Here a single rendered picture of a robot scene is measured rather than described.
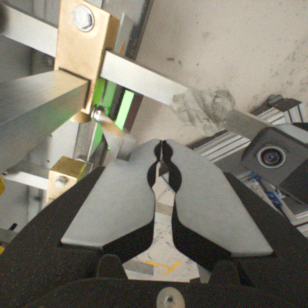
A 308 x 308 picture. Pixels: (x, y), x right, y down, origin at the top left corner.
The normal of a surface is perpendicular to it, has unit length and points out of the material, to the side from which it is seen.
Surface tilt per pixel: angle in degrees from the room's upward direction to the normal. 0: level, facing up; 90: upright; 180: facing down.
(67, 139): 0
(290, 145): 33
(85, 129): 0
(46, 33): 0
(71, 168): 90
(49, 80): 90
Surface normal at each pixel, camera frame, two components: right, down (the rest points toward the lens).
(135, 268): 0.38, -0.78
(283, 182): -0.51, 0.25
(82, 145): -0.03, 0.53
